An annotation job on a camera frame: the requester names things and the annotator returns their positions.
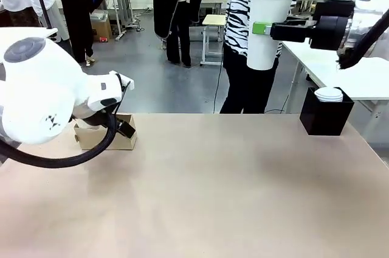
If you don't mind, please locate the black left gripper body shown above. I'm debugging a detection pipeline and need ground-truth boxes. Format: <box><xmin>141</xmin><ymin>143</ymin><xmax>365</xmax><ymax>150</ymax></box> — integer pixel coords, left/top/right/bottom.
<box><xmin>114</xmin><ymin>119</ymin><xmax>136</xmax><ymax>141</ymax></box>

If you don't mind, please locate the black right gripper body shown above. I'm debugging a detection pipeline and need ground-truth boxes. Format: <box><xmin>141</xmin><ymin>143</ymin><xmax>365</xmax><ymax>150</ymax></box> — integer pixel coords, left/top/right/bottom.
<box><xmin>309</xmin><ymin>15</ymin><xmax>351</xmax><ymax>52</ymax></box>

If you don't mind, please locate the white paper cup with lid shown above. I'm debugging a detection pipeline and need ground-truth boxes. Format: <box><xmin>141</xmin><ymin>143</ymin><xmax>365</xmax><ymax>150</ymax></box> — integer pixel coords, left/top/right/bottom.
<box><xmin>246</xmin><ymin>0</ymin><xmax>298</xmax><ymax>71</ymax></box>

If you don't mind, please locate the small cardboard box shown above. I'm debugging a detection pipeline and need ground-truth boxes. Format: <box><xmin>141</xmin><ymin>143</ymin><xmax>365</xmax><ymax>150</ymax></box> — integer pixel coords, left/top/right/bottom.
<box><xmin>74</xmin><ymin>114</ymin><xmax>138</xmax><ymax>152</ymax></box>

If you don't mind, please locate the person in zebra shirt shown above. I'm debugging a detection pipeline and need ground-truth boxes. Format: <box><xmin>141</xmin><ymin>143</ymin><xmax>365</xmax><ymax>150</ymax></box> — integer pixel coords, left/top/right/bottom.
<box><xmin>219</xmin><ymin>0</ymin><xmax>306</xmax><ymax>115</ymax></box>

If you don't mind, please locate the stack of white lids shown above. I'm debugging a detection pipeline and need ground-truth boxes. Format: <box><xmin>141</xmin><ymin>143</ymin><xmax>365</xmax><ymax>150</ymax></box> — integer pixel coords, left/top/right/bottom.
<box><xmin>314</xmin><ymin>86</ymin><xmax>344</xmax><ymax>103</ymax></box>

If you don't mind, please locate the wooden top metal stool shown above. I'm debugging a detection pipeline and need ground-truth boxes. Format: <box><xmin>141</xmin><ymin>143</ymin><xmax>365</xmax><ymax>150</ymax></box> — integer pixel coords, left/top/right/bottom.
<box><xmin>199</xmin><ymin>14</ymin><xmax>227</xmax><ymax>67</ymax></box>

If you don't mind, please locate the black square box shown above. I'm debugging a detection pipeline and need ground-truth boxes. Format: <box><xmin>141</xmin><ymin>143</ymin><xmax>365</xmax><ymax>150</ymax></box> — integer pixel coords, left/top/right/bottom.
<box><xmin>299</xmin><ymin>86</ymin><xmax>355</xmax><ymax>136</ymax></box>

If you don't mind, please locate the cardboard box on floor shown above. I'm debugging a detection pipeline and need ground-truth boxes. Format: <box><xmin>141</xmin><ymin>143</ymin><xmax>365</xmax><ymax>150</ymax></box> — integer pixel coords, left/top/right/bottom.
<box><xmin>90</xmin><ymin>15</ymin><xmax>112</xmax><ymax>43</ymax></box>

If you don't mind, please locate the person in black clothes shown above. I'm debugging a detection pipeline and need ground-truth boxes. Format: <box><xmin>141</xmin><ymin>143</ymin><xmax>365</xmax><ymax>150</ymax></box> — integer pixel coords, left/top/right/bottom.
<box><xmin>151</xmin><ymin>0</ymin><xmax>208</xmax><ymax>69</ymax></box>

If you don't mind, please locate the person in pale skirt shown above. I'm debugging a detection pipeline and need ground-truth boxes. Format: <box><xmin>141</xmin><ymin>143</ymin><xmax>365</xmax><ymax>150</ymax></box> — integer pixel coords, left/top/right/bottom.
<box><xmin>32</xmin><ymin>0</ymin><xmax>72</xmax><ymax>43</ymax></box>

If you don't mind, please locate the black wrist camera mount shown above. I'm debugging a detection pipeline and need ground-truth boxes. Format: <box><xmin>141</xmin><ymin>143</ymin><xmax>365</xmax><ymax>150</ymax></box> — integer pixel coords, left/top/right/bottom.
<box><xmin>314</xmin><ymin>0</ymin><xmax>356</xmax><ymax>19</ymax></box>

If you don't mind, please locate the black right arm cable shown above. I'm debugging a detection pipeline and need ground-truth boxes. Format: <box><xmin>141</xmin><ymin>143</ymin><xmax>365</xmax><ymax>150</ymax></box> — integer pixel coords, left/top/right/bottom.
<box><xmin>336</xmin><ymin>8</ymin><xmax>389</xmax><ymax>71</ymax></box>

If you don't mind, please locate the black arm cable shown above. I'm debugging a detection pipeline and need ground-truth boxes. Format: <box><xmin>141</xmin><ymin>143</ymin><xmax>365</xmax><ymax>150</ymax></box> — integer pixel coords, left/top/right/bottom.
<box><xmin>0</xmin><ymin>74</ymin><xmax>127</xmax><ymax>170</ymax></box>
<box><xmin>336</xmin><ymin>8</ymin><xmax>389</xmax><ymax>71</ymax></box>

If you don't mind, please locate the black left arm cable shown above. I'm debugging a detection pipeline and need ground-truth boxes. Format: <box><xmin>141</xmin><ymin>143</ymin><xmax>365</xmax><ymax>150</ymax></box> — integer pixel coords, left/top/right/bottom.
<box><xmin>0</xmin><ymin>74</ymin><xmax>127</xmax><ymax>170</ymax></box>

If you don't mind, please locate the black floor cable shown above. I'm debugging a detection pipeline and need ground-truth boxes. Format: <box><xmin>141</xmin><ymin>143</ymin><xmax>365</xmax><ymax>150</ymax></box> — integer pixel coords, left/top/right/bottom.
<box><xmin>213</xmin><ymin>64</ymin><xmax>227</xmax><ymax>115</ymax></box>

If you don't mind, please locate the grey metal frame table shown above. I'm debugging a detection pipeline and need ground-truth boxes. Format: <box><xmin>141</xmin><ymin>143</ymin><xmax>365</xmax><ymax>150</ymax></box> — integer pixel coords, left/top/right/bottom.
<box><xmin>102</xmin><ymin>0</ymin><xmax>136</xmax><ymax>41</ymax></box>

